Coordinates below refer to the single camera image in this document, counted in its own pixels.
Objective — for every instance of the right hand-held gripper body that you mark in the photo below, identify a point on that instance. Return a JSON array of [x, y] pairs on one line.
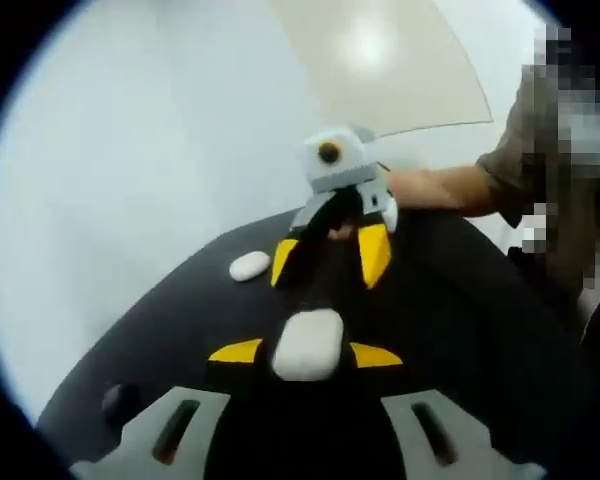
[[340, 160]]

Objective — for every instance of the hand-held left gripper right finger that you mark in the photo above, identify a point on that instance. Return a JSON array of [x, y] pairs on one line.
[[475, 445]]

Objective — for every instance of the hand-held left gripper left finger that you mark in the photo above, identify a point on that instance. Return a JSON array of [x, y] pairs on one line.
[[140, 445]]

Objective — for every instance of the white charging case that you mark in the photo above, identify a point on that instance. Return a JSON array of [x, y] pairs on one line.
[[249, 266], [307, 347]]

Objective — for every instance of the person's right hand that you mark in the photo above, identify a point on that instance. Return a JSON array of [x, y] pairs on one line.
[[420, 187]]

